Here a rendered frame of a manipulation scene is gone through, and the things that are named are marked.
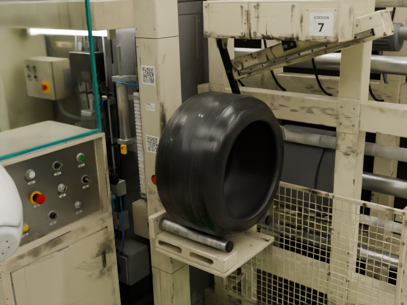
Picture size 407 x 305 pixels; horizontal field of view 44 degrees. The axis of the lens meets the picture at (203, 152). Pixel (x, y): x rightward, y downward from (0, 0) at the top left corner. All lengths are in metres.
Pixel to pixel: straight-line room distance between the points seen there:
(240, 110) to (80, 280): 1.02
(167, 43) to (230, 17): 0.28
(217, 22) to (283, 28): 0.31
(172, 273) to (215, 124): 0.83
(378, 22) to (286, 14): 0.33
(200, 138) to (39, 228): 0.78
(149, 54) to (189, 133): 0.41
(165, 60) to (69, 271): 0.96
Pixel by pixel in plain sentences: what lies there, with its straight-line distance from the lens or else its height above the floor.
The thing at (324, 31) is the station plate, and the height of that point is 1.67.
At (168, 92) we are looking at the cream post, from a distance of 2.04.
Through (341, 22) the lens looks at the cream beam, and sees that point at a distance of 1.86.
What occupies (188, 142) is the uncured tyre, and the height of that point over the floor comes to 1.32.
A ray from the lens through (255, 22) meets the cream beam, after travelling 2.00.
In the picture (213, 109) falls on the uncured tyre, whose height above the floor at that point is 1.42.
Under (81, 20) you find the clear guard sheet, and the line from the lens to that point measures 2.08.
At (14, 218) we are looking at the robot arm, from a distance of 0.82.
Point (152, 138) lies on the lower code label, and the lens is 2.09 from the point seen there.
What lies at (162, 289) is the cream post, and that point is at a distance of 2.40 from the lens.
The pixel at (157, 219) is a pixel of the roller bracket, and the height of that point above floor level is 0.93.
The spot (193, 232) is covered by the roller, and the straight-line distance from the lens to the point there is 2.00.
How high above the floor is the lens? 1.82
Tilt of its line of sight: 18 degrees down
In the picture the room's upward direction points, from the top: 2 degrees counter-clockwise
